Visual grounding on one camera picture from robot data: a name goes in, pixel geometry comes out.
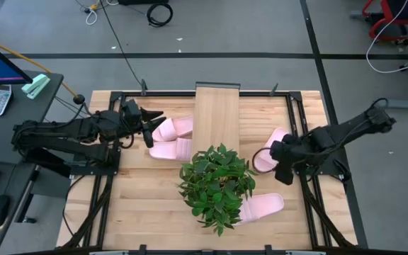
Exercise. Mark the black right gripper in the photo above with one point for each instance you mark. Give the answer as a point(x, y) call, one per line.
point(289, 150)

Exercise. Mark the mint green stapler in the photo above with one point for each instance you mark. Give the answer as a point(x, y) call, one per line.
point(35, 85)

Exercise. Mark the red metal frame cart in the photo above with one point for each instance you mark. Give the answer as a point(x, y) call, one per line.
point(388, 14)

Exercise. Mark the black round knob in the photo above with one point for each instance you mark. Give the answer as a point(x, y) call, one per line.
point(79, 99)

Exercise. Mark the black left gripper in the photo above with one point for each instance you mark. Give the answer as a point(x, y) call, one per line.
point(129, 120)

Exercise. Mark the silver aluminium bar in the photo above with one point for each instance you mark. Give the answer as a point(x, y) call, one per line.
point(108, 253)
point(305, 253)

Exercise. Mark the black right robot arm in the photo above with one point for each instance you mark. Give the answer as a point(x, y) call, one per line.
point(345, 131)

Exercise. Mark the wooden shelf with black frame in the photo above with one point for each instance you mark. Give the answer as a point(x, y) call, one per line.
point(216, 117)

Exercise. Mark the black box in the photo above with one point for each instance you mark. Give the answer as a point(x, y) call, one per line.
point(144, 1)

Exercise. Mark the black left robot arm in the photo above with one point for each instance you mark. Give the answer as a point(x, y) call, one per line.
point(66, 129)

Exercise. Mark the black plastic flower pot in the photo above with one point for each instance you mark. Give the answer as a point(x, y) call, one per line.
point(216, 184)

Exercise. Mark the black aluminium table frame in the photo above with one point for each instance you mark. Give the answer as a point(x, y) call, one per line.
point(168, 94)

